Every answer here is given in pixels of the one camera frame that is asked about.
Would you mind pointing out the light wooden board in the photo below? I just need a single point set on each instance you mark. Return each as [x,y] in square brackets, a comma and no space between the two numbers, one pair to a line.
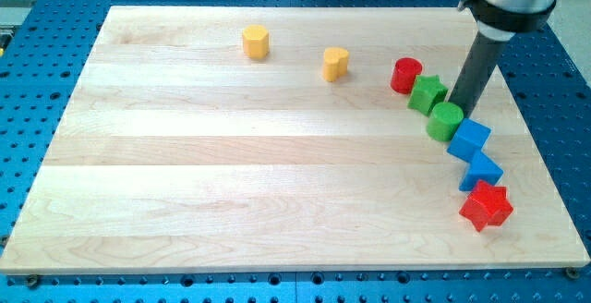
[177,153]

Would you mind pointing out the yellow octagon block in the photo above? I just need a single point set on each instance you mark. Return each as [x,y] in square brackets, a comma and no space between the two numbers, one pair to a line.
[256,41]

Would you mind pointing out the blue triangle block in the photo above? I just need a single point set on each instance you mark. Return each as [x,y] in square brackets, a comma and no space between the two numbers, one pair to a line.
[481,167]

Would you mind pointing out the green star block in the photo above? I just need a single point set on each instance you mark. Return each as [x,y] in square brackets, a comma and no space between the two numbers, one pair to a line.
[426,93]

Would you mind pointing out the green cylinder block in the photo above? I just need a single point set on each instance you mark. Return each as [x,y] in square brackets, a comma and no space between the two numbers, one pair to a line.
[444,120]

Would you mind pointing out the red cylinder block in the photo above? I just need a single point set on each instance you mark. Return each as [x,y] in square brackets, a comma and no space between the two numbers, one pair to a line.
[404,73]

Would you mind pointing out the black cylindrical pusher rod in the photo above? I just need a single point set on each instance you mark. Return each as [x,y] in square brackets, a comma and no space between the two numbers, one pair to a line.
[475,73]

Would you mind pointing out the yellow heart block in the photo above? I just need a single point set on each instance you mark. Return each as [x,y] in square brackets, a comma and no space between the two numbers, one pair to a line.
[335,63]

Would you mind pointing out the red star block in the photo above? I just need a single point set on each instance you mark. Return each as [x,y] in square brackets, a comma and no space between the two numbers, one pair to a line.
[486,205]

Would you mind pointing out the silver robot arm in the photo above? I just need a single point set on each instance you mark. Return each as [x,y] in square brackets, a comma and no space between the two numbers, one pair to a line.
[497,21]

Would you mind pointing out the blue cube block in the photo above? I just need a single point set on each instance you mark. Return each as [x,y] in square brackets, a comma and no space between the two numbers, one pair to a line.
[469,138]

